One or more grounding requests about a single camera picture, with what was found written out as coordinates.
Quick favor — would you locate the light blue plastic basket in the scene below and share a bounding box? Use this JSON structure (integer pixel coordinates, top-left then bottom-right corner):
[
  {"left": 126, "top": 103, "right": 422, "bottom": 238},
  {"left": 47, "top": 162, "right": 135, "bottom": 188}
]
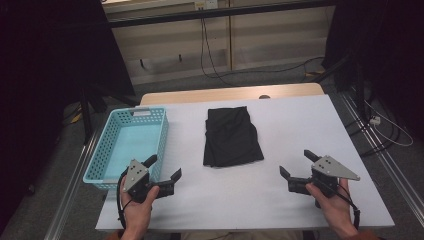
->
[{"left": 82, "top": 106, "right": 170, "bottom": 191}]

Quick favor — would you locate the black metal stand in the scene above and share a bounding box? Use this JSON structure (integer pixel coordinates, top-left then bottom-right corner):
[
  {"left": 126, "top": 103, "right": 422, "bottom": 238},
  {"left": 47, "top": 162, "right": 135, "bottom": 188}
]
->
[{"left": 77, "top": 83, "right": 142, "bottom": 145}]

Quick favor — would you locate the black curtain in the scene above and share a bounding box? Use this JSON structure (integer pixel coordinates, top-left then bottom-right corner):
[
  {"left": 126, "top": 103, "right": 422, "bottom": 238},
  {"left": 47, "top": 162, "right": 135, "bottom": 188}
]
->
[
  {"left": 323, "top": 0, "right": 424, "bottom": 141},
  {"left": 0, "top": 0, "right": 136, "bottom": 231}
]

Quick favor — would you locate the black hanging floor cable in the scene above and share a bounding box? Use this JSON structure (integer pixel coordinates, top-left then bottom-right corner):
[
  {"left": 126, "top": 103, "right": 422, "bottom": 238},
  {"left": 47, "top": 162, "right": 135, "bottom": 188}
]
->
[{"left": 199, "top": 17, "right": 326, "bottom": 88}]

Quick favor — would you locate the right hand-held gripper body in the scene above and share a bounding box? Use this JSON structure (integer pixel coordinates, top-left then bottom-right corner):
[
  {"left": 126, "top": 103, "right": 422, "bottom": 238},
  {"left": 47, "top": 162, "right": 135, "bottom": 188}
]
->
[{"left": 287, "top": 155, "right": 361, "bottom": 209}]

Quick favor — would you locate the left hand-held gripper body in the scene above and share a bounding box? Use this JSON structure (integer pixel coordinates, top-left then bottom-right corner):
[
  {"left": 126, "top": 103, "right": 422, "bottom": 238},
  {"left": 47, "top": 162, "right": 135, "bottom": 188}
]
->
[{"left": 122, "top": 159, "right": 176, "bottom": 205}]

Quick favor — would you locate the white floor cable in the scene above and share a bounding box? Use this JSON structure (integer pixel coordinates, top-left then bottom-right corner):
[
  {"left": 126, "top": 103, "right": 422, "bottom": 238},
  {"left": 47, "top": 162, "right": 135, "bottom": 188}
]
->
[{"left": 363, "top": 99, "right": 415, "bottom": 148}]

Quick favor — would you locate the wooden table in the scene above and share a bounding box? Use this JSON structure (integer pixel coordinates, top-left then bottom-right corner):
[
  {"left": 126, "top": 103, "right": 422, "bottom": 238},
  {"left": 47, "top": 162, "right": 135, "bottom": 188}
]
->
[{"left": 139, "top": 82, "right": 325, "bottom": 107}]

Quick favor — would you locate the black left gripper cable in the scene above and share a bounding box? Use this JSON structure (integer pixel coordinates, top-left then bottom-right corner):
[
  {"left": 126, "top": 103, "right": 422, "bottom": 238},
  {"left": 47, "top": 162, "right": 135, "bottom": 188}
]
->
[{"left": 116, "top": 169, "right": 132, "bottom": 232}]

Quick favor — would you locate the person's left hand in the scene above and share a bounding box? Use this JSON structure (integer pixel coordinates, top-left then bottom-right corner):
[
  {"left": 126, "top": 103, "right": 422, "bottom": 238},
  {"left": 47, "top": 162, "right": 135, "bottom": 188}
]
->
[{"left": 119, "top": 184, "right": 161, "bottom": 235}]

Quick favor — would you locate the white table mat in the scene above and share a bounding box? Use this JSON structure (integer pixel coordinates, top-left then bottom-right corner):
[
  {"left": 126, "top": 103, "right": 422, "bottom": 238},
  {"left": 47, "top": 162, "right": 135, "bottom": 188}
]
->
[{"left": 94, "top": 94, "right": 396, "bottom": 232}]

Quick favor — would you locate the black horizontal bar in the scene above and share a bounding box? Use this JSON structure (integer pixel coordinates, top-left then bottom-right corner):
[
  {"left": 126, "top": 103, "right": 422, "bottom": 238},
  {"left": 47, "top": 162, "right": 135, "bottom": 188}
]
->
[{"left": 106, "top": 0, "right": 336, "bottom": 29}]

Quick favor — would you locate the aluminium floor rail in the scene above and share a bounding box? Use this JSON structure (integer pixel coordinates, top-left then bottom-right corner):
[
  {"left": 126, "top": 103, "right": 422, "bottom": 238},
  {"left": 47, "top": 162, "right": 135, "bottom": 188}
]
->
[
  {"left": 43, "top": 128, "right": 103, "bottom": 240},
  {"left": 339, "top": 92, "right": 424, "bottom": 219}
]

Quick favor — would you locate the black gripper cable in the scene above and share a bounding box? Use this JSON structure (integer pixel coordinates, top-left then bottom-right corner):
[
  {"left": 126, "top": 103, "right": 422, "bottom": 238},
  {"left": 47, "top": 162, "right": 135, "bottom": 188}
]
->
[
  {"left": 116, "top": 169, "right": 132, "bottom": 232},
  {"left": 335, "top": 183, "right": 362, "bottom": 232}
]

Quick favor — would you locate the person's right hand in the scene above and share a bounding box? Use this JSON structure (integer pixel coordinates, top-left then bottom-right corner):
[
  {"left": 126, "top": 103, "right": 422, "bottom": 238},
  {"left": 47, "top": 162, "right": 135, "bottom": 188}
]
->
[{"left": 305, "top": 178, "right": 360, "bottom": 236}]

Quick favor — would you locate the black floor cable bundle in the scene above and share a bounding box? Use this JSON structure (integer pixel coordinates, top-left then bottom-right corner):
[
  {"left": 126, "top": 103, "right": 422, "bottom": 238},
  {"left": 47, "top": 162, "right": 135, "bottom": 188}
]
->
[{"left": 344, "top": 56, "right": 403, "bottom": 159}]

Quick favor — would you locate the black cloth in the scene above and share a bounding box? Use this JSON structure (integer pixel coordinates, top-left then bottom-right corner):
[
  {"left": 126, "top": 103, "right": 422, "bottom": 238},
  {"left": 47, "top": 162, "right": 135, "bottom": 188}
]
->
[{"left": 202, "top": 105, "right": 265, "bottom": 169}]

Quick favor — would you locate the white wall socket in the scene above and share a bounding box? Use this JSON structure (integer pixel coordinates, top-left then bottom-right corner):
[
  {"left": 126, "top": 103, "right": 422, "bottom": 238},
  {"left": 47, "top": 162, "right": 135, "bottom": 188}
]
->
[{"left": 194, "top": 0, "right": 220, "bottom": 11}]

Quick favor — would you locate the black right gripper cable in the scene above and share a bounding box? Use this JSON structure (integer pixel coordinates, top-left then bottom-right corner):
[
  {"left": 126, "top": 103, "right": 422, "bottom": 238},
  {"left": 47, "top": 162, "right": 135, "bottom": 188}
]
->
[{"left": 335, "top": 183, "right": 362, "bottom": 232}]

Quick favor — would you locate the beige wall cabinet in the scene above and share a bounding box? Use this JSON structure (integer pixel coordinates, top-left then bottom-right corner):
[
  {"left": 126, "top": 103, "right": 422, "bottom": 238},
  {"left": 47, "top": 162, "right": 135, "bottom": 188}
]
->
[{"left": 101, "top": 0, "right": 336, "bottom": 86}]

